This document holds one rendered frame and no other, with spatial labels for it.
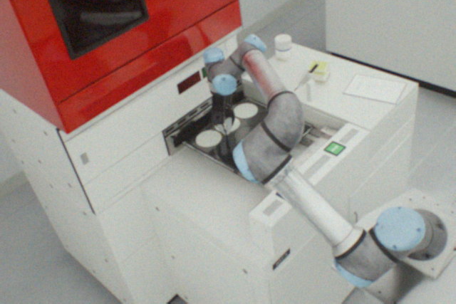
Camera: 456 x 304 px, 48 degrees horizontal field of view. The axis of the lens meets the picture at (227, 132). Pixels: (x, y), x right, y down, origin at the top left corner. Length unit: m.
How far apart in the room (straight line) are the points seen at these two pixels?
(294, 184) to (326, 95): 0.69
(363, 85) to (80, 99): 1.08
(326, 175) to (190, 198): 0.51
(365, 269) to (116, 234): 1.00
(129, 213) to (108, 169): 0.25
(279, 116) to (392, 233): 0.43
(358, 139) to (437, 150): 1.50
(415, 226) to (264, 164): 0.42
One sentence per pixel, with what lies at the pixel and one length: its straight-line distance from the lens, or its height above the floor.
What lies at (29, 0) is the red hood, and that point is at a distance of 1.46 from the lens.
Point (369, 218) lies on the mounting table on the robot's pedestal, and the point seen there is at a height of 0.82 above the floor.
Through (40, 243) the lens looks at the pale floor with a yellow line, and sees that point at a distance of 3.14.
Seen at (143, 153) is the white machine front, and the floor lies 0.94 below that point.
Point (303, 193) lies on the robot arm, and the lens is 1.41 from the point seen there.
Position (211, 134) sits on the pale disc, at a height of 0.90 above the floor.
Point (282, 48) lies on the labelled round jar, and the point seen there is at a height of 1.03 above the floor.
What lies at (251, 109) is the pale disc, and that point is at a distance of 2.10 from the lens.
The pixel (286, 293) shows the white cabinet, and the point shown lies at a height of 0.57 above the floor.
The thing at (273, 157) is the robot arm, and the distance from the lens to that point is 1.38.
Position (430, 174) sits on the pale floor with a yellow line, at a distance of 3.12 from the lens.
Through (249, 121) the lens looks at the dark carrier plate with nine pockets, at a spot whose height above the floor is 0.90.
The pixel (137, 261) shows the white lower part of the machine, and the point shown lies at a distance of 2.21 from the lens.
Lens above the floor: 2.14
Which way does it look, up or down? 39 degrees down
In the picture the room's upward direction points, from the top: 10 degrees counter-clockwise
